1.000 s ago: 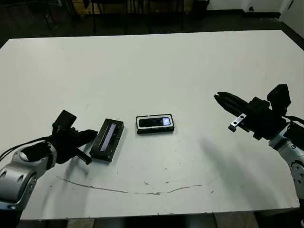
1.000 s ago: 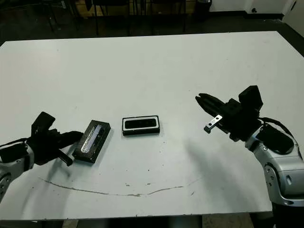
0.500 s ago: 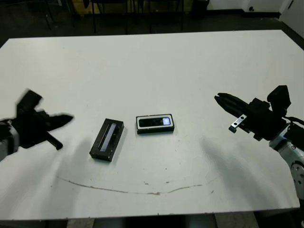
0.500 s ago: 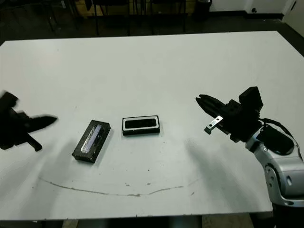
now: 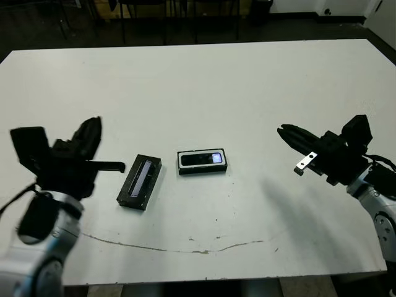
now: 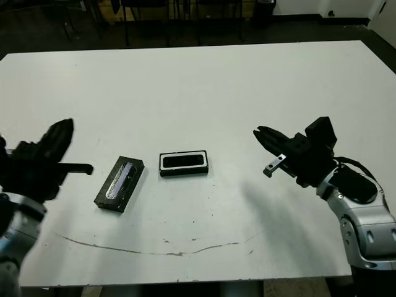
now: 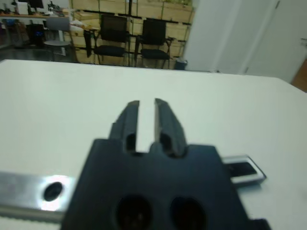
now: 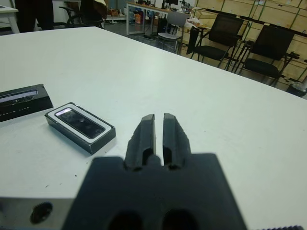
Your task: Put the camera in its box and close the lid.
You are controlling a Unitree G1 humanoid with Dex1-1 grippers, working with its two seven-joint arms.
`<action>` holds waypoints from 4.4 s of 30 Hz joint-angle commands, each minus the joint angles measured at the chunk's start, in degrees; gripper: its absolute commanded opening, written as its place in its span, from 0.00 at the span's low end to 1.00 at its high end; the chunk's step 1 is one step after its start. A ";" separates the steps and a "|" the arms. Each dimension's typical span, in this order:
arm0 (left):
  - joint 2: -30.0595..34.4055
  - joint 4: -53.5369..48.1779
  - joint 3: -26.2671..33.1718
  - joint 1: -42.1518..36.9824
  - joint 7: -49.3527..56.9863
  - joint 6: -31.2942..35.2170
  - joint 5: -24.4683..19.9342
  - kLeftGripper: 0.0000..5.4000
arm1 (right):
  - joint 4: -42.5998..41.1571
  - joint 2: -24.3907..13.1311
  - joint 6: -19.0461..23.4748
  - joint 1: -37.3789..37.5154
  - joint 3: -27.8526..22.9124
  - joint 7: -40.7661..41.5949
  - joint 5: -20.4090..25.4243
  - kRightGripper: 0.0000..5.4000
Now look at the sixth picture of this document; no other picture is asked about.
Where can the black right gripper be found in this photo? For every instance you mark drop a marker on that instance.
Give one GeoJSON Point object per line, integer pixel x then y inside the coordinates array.
{"type": "Point", "coordinates": [309, 164]}

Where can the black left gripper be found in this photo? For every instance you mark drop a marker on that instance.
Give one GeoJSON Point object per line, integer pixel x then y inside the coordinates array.
{"type": "Point", "coordinates": [31, 170]}

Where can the black box lid with window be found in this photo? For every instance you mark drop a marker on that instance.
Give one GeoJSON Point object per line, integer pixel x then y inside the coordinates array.
{"type": "Point", "coordinates": [119, 185]}

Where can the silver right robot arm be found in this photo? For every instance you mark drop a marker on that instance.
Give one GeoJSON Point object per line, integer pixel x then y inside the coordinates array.
{"type": "Point", "coordinates": [368, 222]}

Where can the black box with white insert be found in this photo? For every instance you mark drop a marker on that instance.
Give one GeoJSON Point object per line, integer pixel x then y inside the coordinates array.
{"type": "Point", "coordinates": [184, 173]}

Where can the black waste bin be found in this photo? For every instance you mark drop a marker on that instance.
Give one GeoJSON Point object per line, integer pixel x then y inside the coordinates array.
{"type": "Point", "coordinates": [265, 9]}

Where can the wooden shipping crate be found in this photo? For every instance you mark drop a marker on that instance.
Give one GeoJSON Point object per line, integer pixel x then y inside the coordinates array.
{"type": "Point", "coordinates": [106, 9]}

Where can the black floor door stop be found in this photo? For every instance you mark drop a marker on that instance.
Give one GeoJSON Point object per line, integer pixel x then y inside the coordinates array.
{"type": "Point", "coordinates": [331, 13]}

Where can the grey robot lower body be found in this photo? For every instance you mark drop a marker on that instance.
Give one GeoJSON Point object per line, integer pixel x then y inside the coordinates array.
{"type": "Point", "coordinates": [185, 290]}

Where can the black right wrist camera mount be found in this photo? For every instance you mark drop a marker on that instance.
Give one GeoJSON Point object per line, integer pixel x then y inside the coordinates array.
{"type": "Point", "coordinates": [321, 133]}

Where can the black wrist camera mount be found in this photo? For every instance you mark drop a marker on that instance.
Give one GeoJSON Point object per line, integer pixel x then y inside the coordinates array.
{"type": "Point", "coordinates": [321, 133]}
{"type": "Point", "coordinates": [2, 143]}

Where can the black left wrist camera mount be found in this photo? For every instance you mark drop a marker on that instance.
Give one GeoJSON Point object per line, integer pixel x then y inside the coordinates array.
{"type": "Point", "coordinates": [2, 143]}

